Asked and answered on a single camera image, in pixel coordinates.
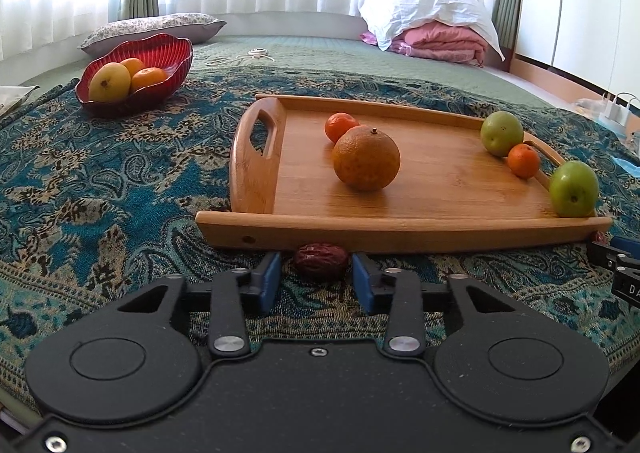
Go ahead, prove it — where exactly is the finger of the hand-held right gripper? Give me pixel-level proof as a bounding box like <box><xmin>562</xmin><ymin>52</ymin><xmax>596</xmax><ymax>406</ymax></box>
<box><xmin>587</xmin><ymin>235</ymin><xmax>640</xmax><ymax>274</ymax></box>

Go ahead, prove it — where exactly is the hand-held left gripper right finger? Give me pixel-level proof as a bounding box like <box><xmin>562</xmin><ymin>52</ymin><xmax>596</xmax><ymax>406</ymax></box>
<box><xmin>351</xmin><ymin>253</ymin><xmax>521</xmax><ymax>360</ymax></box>

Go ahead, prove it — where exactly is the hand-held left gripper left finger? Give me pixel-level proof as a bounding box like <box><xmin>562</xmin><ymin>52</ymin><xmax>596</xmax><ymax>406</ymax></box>
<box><xmin>117</xmin><ymin>253</ymin><xmax>283</xmax><ymax>360</ymax></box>

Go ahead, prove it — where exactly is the green apple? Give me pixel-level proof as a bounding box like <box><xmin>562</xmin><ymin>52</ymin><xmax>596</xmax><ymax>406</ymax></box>
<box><xmin>480</xmin><ymin>111</ymin><xmax>525</xmax><ymax>157</ymax></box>
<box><xmin>549</xmin><ymin>161</ymin><xmax>599</xmax><ymax>218</ymax></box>

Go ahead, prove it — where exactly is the wooden tray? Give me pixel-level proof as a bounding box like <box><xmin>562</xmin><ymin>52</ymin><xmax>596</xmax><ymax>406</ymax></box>
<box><xmin>195</xmin><ymin>94</ymin><xmax>613</xmax><ymax>254</ymax></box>

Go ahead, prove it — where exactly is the large orange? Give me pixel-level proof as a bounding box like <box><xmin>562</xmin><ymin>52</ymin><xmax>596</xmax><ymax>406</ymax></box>
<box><xmin>332</xmin><ymin>125</ymin><xmax>401</xmax><ymax>192</ymax></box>

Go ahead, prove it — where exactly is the medium tangerine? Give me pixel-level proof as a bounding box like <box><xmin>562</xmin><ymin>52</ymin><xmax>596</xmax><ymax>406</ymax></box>
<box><xmin>508</xmin><ymin>143</ymin><xmax>541</xmax><ymax>179</ymax></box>

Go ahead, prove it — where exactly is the small tangerine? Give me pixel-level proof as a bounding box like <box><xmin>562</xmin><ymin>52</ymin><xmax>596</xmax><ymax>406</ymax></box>
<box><xmin>324</xmin><ymin>112</ymin><xmax>361</xmax><ymax>144</ymax></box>

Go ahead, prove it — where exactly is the white charger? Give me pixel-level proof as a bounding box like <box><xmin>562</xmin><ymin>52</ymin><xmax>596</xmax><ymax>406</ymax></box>
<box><xmin>597</xmin><ymin>93</ymin><xmax>640</xmax><ymax>126</ymax></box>

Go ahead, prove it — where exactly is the teal patterned blanket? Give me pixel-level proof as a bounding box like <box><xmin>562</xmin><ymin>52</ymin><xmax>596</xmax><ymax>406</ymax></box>
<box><xmin>0</xmin><ymin>65</ymin><xmax>640</xmax><ymax>384</ymax></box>

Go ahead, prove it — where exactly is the green bedspread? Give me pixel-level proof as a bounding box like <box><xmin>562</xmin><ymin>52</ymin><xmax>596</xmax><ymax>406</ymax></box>
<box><xmin>20</xmin><ymin>35</ymin><xmax>556</xmax><ymax>108</ymax></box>

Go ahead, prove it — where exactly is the pink folded blanket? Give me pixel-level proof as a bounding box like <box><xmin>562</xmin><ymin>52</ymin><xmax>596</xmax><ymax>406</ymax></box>
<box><xmin>360</xmin><ymin>23</ymin><xmax>488</xmax><ymax>66</ymax></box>

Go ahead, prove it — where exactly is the red glass bowl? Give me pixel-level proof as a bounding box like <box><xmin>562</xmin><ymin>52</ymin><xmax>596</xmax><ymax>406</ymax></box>
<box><xmin>75</xmin><ymin>33</ymin><xmax>194</xmax><ymax>118</ymax></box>

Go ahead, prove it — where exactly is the yellow mango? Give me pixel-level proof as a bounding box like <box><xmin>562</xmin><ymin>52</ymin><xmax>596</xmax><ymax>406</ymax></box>
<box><xmin>89</xmin><ymin>62</ymin><xmax>132</xmax><ymax>104</ymax></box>

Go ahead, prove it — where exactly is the patterned grey pillow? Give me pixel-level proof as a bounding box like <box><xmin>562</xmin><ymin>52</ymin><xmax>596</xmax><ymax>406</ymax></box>
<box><xmin>80</xmin><ymin>13</ymin><xmax>227</xmax><ymax>58</ymax></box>

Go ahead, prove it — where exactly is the white duvet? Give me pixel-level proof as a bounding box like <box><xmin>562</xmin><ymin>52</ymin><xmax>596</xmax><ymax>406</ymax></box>
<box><xmin>356</xmin><ymin>0</ymin><xmax>506</xmax><ymax>61</ymax></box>

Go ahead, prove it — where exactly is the white paper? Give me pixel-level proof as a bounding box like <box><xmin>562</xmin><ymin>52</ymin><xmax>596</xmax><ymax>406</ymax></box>
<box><xmin>0</xmin><ymin>85</ymin><xmax>40</xmax><ymax>120</ymax></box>

